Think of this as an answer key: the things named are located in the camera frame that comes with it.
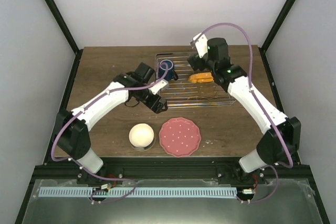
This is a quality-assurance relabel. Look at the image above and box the orange scalloped plate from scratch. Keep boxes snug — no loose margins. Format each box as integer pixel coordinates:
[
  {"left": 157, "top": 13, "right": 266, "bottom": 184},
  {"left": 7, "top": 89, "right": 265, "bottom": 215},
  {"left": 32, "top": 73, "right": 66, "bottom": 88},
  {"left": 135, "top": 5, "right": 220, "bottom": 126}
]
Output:
[{"left": 188, "top": 72, "right": 214, "bottom": 83}]

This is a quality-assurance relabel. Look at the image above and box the blue enamel mug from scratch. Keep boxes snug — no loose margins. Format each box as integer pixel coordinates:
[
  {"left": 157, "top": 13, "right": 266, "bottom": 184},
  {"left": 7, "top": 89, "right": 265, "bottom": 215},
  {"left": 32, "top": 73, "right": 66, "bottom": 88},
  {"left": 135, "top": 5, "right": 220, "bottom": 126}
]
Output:
[{"left": 157, "top": 59, "right": 178, "bottom": 81}]

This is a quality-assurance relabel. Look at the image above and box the pink dotted scalloped plate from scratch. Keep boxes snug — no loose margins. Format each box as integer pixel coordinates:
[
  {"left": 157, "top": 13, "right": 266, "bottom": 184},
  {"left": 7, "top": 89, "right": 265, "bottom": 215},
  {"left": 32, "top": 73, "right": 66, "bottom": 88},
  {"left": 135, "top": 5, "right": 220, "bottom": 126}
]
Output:
[{"left": 159, "top": 118, "right": 202, "bottom": 157}]

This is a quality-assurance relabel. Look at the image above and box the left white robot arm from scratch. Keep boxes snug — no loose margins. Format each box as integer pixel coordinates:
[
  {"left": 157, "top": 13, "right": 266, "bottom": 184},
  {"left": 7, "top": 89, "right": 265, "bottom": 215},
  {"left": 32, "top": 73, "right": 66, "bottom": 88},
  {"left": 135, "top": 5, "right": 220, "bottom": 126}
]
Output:
[{"left": 50, "top": 62, "right": 169, "bottom": 184}]

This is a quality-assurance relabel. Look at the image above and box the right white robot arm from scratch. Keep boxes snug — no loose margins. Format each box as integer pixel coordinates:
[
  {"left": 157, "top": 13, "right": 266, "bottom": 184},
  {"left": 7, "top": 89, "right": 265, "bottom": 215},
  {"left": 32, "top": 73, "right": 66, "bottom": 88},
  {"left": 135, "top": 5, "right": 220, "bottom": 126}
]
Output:
[{"left": 187, "top": 34, "right": 301, "bottom": 184}]

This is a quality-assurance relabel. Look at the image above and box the white upturned bowl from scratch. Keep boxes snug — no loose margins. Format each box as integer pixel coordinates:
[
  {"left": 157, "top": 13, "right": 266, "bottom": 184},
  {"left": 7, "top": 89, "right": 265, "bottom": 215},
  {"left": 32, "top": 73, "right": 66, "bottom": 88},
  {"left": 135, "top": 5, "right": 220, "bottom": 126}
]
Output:
[{"left": 129, "top": 123, "right": 154, "bottom": 147}]

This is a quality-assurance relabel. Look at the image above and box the light blue slotted strip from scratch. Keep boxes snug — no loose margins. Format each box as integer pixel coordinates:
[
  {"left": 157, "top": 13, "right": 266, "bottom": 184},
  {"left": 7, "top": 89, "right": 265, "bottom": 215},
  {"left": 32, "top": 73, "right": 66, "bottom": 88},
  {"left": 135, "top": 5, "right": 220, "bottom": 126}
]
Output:
[{"left": 38, "top": 187, "right": 237, "bottom": 199}]

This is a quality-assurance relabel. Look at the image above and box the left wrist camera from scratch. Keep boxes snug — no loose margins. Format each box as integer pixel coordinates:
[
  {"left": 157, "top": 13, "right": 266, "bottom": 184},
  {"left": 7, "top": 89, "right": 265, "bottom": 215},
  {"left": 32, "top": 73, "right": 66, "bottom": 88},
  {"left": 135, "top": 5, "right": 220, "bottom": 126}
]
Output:
[{"left": 149, "top": 79, "right": 169, "bottom": 95}]

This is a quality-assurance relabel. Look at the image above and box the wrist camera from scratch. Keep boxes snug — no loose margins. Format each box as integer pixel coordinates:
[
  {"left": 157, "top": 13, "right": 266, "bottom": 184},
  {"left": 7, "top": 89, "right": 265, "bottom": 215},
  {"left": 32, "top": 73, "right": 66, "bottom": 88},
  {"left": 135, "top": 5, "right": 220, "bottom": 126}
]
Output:
[
  {"left": 190, "top": 33, "right": 208, "bottom": 58},
  {"left": 149, "top": 79, "right": 169, "bottom": 95}
]

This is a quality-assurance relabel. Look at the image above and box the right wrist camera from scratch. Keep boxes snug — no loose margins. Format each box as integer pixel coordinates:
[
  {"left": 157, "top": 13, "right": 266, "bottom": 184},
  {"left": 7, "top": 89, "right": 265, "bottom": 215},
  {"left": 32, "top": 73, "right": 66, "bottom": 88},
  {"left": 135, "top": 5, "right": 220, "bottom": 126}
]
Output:
[{"left": 190, "top": 33, "right": 208, "bottom": 58}]

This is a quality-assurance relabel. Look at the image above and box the wire dish rack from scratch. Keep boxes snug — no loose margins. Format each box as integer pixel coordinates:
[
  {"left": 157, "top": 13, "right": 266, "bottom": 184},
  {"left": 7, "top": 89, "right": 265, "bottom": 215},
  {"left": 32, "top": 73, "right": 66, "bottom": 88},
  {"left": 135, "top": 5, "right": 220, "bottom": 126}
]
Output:
[{"left": 155, "top": 52, "right": 236, "bottom": 109}]

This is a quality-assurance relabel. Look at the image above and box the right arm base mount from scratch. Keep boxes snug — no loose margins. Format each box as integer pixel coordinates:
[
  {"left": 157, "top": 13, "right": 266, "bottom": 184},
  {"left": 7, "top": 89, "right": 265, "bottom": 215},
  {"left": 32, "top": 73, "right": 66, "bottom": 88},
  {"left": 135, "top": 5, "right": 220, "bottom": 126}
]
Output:
[{"left": 216, "top": 166, "right": 265, "bottom": 185}]

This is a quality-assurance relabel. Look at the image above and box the black aluminium frame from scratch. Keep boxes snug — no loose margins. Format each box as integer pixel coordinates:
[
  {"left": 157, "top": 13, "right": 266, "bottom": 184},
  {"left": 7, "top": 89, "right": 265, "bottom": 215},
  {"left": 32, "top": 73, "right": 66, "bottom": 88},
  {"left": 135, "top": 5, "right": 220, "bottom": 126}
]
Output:
[{"left": 15, "top": 0, "right": 330, "bottom": 223}]

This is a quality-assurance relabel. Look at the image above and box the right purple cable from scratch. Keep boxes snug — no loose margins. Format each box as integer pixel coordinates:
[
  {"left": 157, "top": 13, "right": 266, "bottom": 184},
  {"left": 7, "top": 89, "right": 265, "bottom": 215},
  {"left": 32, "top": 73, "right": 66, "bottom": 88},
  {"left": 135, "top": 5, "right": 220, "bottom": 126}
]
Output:
[{"left": 196, "top": 22, "right": 294, "bottom": 204}]

